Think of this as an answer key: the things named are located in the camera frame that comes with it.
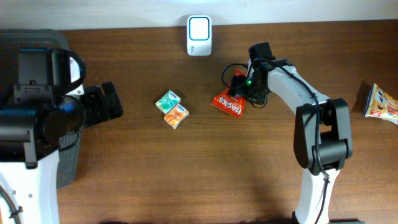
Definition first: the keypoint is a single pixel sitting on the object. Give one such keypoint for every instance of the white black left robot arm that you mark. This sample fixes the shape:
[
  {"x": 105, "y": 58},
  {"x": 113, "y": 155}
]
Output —
[{"x": 41, "y": 108}]

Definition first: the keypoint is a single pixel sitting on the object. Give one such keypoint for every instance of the white barcode scanner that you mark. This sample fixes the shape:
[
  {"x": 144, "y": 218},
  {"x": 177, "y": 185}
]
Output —
[{"x": 199, "y": 35}]

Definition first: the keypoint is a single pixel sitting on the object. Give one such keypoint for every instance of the orange tissue pack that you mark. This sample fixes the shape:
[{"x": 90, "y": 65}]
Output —
[{"x": 176, "y": 115}]

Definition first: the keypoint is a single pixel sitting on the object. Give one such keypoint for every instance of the grey plastic mesh basket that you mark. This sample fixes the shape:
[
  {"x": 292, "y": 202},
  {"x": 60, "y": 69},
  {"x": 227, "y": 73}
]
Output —
[{"x": 11, "y": 41}]

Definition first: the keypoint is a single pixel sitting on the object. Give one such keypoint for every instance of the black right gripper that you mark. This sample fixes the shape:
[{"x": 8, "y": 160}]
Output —
[{"x": 239, "y": 87}]

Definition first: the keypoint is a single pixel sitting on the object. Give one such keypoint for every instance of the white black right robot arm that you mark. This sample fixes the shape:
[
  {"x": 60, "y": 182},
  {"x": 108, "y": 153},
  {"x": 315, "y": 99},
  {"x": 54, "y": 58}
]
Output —
[{"x": 322, "y": 133}]

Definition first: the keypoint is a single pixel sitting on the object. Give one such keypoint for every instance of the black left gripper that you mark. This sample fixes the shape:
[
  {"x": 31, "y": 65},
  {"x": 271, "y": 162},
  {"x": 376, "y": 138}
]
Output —
[{"x": 102, "y": 112}]

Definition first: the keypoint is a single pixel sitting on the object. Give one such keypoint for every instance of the teal tissue pack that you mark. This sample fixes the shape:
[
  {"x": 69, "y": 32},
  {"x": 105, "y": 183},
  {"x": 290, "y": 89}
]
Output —
[{"x": 168, "y": 101}]

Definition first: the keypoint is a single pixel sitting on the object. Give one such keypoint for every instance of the yellow snack bag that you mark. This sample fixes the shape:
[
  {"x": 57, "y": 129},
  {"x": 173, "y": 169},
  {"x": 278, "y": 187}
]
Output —
[{"x": 380, "y": 105}]

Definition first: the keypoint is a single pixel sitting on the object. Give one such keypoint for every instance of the red Hacks candy bag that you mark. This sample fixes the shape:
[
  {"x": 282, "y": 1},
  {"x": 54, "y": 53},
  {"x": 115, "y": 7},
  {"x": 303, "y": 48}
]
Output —
[{"x": 233, "y": 105}]

